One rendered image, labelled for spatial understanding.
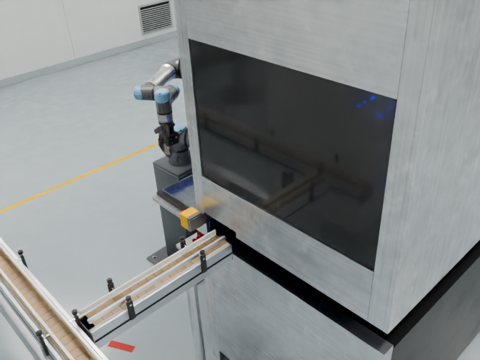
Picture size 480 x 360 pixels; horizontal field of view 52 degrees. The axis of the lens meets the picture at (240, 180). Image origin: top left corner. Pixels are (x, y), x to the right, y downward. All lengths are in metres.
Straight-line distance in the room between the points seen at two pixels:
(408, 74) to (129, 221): 3.04
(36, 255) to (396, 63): 3.13
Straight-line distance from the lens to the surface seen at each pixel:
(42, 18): 7.40
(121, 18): 7.95
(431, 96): 1.31
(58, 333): 1.98
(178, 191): 2.64
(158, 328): 3.15
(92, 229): 4.02
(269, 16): 1.55
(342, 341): 1.98
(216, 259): 2.16
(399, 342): 1.96
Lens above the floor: 2.32
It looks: 32 degrees down
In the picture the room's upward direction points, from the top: 3 degrees counter-clockwise
